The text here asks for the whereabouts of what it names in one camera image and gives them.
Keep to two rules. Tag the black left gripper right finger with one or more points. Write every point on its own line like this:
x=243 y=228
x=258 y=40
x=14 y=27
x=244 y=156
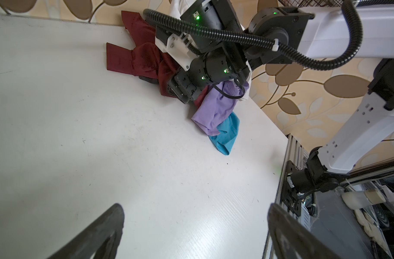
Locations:
x=290 y=240

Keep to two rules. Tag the black cloth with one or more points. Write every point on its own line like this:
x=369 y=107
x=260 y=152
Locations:
x=149 y=80

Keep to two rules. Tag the purple cloth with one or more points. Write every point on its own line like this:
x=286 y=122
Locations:
x=215 y=108

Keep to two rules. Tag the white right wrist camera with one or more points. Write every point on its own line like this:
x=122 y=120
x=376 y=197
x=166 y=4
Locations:
x=175 y=46

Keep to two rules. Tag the maroon cloth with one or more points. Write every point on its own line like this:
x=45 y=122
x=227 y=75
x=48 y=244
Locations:
x=146 y=59

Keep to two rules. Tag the teal cloth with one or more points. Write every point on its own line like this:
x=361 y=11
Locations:
x=228 y=131

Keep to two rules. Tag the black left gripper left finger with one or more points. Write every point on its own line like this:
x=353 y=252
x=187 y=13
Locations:
x=100 y=240

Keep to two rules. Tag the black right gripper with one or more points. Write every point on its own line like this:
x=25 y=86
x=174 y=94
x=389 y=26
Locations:
x=209 y=69

